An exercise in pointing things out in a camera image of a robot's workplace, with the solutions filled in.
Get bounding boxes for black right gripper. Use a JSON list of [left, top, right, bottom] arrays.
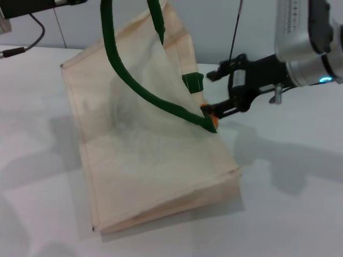
[[200, 53, 293, 120]]

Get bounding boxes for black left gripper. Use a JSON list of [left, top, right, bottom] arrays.
[[0, 0, 88, 19]]

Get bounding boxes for orange striped bread roll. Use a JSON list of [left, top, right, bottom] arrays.
[[200, 103, 220, 127]]

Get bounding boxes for cream handbag with green handles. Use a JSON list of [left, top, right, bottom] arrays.
[[60, 0, 243, 236]]

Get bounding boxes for silver mounting bolt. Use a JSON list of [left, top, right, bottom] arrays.
[[269, 84, 284, 105]]

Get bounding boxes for beige left wrist mount block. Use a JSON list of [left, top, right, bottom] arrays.
[[0, 16, 13, 35]]

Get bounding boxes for black cable with connector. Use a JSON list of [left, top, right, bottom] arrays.
[[0, 12, 46, 60]]

